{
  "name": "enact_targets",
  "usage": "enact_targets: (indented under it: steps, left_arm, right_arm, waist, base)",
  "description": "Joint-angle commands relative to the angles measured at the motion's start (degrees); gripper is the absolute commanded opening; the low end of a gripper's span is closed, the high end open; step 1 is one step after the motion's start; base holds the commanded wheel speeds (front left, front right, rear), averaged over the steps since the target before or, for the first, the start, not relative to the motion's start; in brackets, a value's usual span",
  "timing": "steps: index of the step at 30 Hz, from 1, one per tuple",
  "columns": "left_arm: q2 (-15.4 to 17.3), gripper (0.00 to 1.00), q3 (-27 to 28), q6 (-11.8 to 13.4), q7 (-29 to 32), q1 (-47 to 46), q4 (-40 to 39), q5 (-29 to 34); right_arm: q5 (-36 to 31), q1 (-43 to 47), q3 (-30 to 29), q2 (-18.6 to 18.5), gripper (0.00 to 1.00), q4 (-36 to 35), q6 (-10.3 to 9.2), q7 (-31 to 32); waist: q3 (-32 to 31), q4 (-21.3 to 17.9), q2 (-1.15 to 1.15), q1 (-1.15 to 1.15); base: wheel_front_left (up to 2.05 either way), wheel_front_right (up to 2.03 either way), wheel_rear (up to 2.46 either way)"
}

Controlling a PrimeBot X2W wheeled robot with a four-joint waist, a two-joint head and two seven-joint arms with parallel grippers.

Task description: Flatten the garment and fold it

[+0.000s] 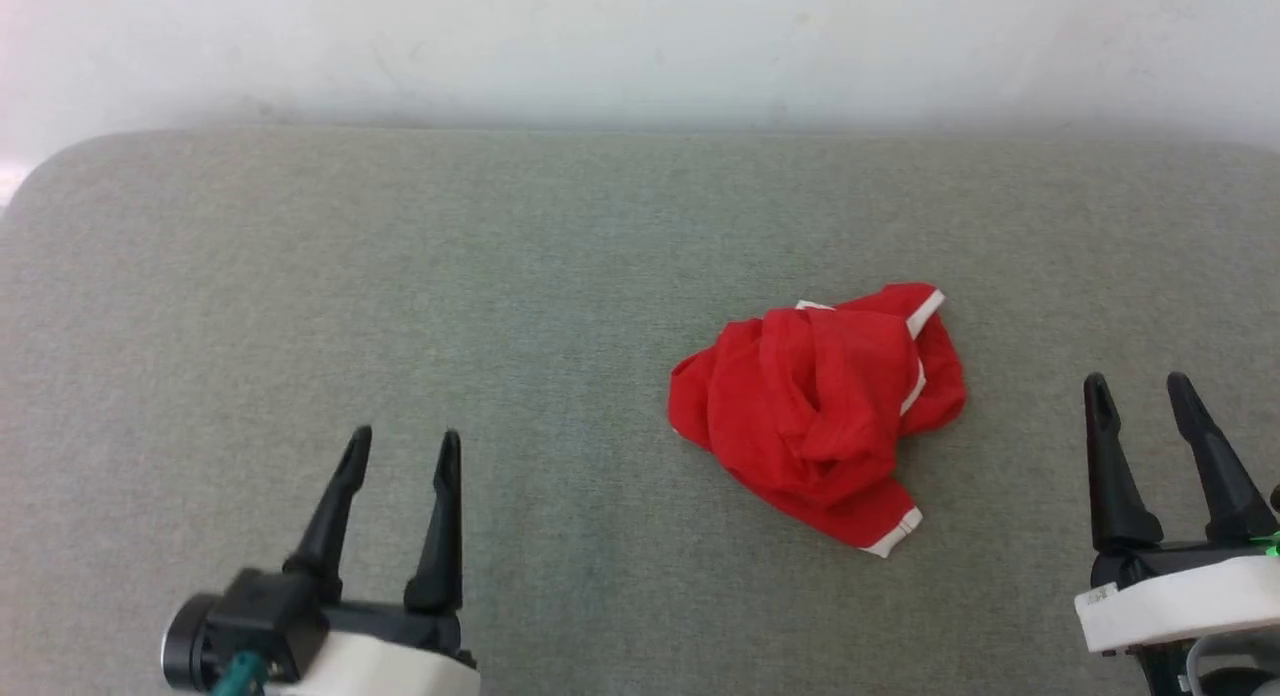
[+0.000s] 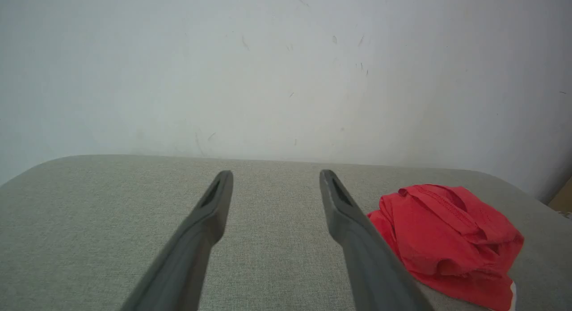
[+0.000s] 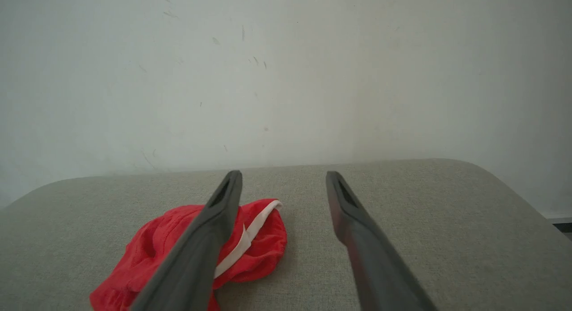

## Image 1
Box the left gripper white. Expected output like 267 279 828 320
265 426 479 696

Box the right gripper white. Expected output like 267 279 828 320
1075 372 1280 696

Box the red garment with white trim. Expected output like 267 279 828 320
667 282 968 559

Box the grey-green fabric sofa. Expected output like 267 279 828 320
0 126 1280 696

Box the grey right gripper cable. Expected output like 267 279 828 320
1184 631 1246 696

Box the teal cable connector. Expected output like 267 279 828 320
212 651 269 696

